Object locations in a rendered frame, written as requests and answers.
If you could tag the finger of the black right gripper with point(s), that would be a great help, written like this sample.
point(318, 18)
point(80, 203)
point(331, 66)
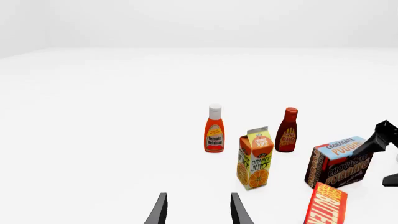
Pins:
point(391, 180)
point(371, 144)

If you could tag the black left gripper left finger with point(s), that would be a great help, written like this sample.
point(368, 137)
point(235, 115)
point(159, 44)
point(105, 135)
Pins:
point(159, 212)

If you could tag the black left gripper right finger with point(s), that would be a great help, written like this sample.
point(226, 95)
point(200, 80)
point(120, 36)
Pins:
point(237, 212)

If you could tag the red orange butter box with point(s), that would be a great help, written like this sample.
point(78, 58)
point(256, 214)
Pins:
point(326, 205)

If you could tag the chocolate pudding box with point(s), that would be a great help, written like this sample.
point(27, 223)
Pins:
point(335, 170)

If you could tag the orange juice carton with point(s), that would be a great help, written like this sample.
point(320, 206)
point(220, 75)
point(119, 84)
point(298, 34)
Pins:
point(256, 163)

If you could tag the tomato ketchup bottle white cap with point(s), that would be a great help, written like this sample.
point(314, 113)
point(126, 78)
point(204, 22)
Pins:
point(214, 137)

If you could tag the dark red BBQ sauce bottle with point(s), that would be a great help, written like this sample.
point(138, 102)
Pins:
point(287, 135)

